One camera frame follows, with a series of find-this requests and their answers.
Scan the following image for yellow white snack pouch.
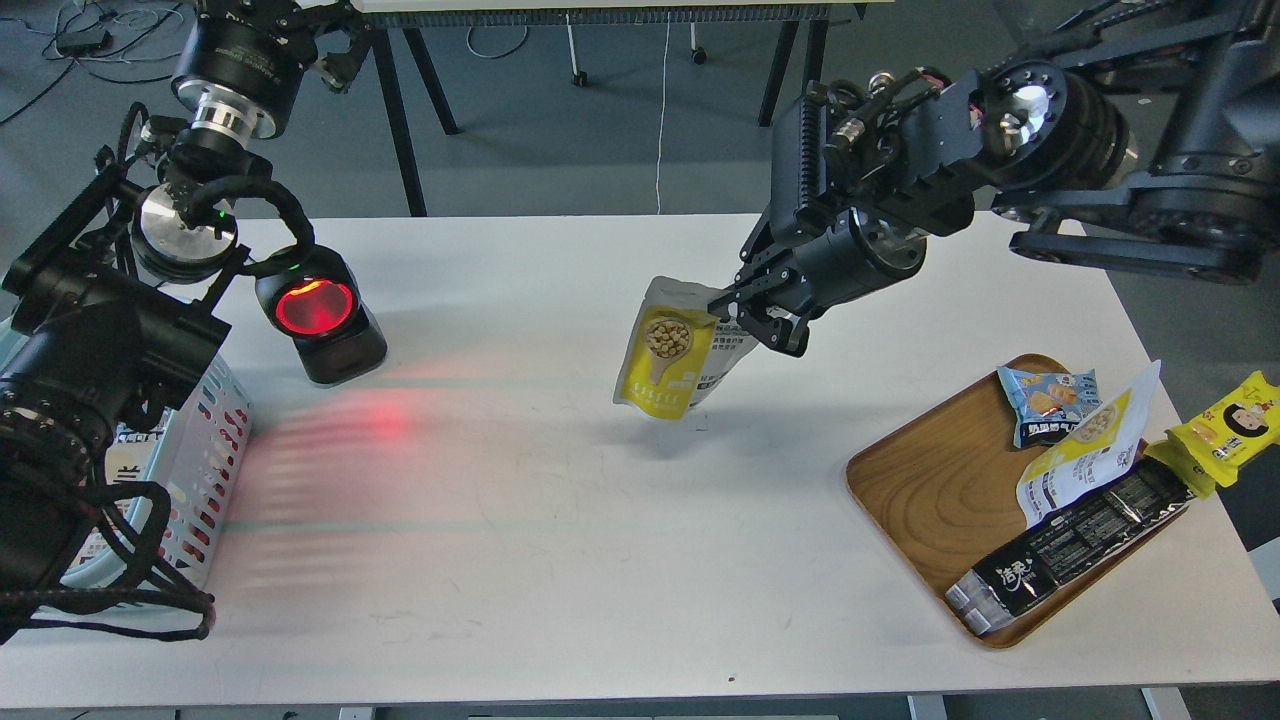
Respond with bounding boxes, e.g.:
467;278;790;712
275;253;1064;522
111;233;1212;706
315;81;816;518
613;275;759;421

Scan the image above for black floor cables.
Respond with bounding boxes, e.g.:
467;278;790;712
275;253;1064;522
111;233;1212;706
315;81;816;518
0;0;201;127

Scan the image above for white hanging cable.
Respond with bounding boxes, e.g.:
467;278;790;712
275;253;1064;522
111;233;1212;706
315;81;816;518
655;20;673;215

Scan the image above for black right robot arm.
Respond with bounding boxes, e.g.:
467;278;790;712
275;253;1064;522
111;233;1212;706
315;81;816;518
707;1;1277;357

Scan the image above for black long snack package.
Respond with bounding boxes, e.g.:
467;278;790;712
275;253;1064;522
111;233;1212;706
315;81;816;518
943;457;1194;635

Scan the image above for black barcode scanner red window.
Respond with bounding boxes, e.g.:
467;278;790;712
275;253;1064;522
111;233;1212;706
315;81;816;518
255;245;388;386

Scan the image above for snack packets inside basket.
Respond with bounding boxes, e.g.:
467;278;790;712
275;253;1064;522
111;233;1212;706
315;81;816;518
95;420;166;561

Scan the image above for blue snack packet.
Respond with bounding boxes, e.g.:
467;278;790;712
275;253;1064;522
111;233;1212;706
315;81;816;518
996;366;1101;448

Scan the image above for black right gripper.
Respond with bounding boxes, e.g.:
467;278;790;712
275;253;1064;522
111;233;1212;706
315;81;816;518
707;67;1001;357

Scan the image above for light blue plastic basket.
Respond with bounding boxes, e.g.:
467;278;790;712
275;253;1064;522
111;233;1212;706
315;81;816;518
1;319;253;591

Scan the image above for yellow cartoon snack packet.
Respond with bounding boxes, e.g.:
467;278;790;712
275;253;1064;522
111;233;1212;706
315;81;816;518
1144;370;1279;498

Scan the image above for yellow white snack bag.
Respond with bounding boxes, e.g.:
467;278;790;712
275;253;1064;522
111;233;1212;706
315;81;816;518
1015;360;1162;528

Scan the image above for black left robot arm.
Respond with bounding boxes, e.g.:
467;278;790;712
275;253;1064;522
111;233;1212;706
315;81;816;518
3;1;388;642

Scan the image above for black background table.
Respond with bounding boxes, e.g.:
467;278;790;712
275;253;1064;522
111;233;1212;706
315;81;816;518
353;1;838;217

